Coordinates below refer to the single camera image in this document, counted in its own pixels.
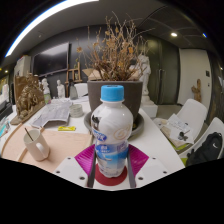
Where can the beige mat with wooden slats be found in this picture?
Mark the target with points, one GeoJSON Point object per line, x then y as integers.
{"type": "Point", "coordinates": [63, 146]}

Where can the black box device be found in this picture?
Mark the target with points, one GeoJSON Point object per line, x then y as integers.
{"type": "Point", "coordinates": [5, 110]}

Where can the black wall screen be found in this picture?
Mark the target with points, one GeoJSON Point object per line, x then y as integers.
{"type": "Point", "coordinates": [50, 60]}

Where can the thin stick in mug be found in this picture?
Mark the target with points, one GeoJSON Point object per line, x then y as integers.
{"type": "Point", "coordinates": [28, 134]}

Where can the green seat cushion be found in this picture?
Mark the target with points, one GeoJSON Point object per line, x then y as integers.
{"type": "Point", "coordinates": [184, 161]}
{"type": "Point", "coordinates": [176, 145]}

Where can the white cabinet with pictures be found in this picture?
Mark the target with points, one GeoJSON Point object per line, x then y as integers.
{"type": "Point", "coordinates": [21, 65]}

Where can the black backpack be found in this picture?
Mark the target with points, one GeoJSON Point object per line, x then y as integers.
{"type": "Point", "coordinates": [205, 150]}

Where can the yellow paper tag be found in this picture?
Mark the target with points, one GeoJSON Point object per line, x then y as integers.
{"type": "Point", "coordinates": [66, 128]}

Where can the dried plant in grey pot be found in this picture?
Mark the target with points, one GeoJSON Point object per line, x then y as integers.
{"type": "Point", "coordinates": [100, 96]}

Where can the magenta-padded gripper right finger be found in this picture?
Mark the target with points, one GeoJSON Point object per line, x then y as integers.
{"type": "Point", "coordinates": [150, 168]}

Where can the small white plaster statue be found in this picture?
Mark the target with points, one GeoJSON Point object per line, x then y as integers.
{"type": "Point", "coordinates": [60, 89]}

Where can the white plastic chair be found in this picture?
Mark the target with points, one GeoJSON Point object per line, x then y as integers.
{"type": "Point", "coordinates": [81, 90]}
{"type": "Point", "coordinates": [195, 111]}
{"type": "Point", "coordinates": [215, 125]}

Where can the blue-capped plastic drink bottle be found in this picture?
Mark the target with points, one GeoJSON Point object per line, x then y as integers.
{"type": "Point", "coordinates": [111, 133]}

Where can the wooden human figure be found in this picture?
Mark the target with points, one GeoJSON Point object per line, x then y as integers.
{"type": "Point", "coordinates": [196, 90]}

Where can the white plaster bust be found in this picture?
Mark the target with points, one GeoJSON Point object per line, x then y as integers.
{"type": "Point", "coordinates": [45, 85]}

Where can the wooden easel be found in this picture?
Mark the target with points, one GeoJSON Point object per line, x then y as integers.
{"type": "Point", "coordinates": [74, 75]}

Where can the dark double door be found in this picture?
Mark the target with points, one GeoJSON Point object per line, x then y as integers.
{"type": "Point", "coordinates": [165, 73]}

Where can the colourful stack of books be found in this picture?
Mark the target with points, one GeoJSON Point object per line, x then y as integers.
{"type": "Point", "coordinates": [4, 128]}

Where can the white statue pedestal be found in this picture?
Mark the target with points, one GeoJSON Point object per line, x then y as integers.
{"type": "Point", "coordinates": [150, 108]}

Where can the printed paper sheet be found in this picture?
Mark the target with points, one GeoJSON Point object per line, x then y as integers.
{"type": "Point", "coordinates": [53, 113]}

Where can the small white tape roll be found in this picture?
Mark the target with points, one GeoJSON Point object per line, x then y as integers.
{"type": "Point", "coordinates": [76, 110]}

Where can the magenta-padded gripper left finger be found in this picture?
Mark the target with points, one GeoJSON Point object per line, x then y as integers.
{"type": "Point", "coordinates": [75, 168]}

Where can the white ceramic mug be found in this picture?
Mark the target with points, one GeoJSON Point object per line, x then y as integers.
{"type": "Point", "coordinates": [35, 146]}

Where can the papers on chair seat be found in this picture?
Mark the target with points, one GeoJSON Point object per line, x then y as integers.
{"type": "Point", "coordinates": [176, 128]}

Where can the small green label bottle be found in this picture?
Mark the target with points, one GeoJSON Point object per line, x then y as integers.
{"type": "Point", "coordinates": [47, 97]}

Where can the tall white plaster statue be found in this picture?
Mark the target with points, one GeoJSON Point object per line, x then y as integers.
{"type": "Point", "coordinates": [145, 75]}

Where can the long ceiling light panel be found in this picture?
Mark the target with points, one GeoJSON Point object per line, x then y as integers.
{"type": "Point", "coordinates": [40, 20]}

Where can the dark-topped spray bottle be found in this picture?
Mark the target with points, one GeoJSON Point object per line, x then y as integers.
{"type": "Point", "coordinates": [73, 91]}

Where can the ceiling spot lights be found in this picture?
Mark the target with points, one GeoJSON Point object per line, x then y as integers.
{"type": "Point", "coordinates": [174, 34]}

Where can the cardboard box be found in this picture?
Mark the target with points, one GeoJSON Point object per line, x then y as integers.
{"type": "Point", "coordinates": [91, 75]}

